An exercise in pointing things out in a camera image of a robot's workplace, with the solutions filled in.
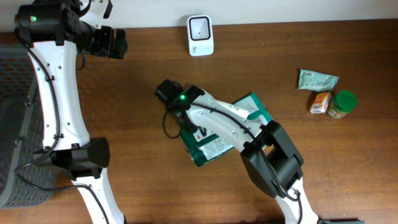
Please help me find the green white package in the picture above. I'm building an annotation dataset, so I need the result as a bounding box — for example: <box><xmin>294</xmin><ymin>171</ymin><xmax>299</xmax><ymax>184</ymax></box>
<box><xmin>180</xmin><ymin>92</ymin><xmax>272</xmax><ymax>167</ymax></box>

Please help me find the light green wipes packet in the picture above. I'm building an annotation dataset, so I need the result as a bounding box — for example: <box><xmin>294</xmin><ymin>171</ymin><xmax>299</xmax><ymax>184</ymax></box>
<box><xmin>298</xmin><ymin>69</ymin><xmax>339</xmax><ymax>92</ymax></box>

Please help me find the orange tissue pack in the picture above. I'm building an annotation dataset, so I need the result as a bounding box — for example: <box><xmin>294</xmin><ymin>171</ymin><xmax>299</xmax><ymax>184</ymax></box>
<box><xmin>310</xmin><ymin>91</ymin><xmax>333</xmax><ymax>114</ymax></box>

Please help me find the green lid jar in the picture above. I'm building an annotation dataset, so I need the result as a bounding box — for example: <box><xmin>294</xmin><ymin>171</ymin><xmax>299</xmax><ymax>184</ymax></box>
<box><xmin>326</xmin><ymin>90</ymin><xmax>358</xmax><ymax>118</ymax></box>

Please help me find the white tube with gold cap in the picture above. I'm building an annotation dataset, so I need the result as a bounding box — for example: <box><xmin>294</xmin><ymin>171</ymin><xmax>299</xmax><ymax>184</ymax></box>
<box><xmin>222</xmin><ymin>102</ymin><xmax>249</xmax><ymax>119</ymax></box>

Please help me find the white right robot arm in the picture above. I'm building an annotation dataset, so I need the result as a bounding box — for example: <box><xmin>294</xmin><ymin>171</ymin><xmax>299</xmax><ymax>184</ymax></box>
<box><xmin>154</xmin><ymin>79</ymin><xmax>320</xmax><ymax>223</ymax></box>

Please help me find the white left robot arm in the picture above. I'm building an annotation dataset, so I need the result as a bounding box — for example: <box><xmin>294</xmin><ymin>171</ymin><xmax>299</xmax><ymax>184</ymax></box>
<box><xmin>15</xmin><ymin>0</ymin><xmax>128</xmax><ymax>223</ymax></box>

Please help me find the white barcode scanner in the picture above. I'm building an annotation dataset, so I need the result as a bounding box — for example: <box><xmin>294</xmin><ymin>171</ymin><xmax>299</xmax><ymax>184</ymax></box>
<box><xmin>187</xmin><ymin>15</ymin><xmax>214</xmax><ymax>57</ymax></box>

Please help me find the grey plastic basket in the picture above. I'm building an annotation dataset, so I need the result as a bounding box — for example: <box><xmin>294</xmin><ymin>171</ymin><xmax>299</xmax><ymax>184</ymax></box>
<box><xmin>1</xmin><ymin>44</ymin><xmax>57</xmax><ymax>209</ymax></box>

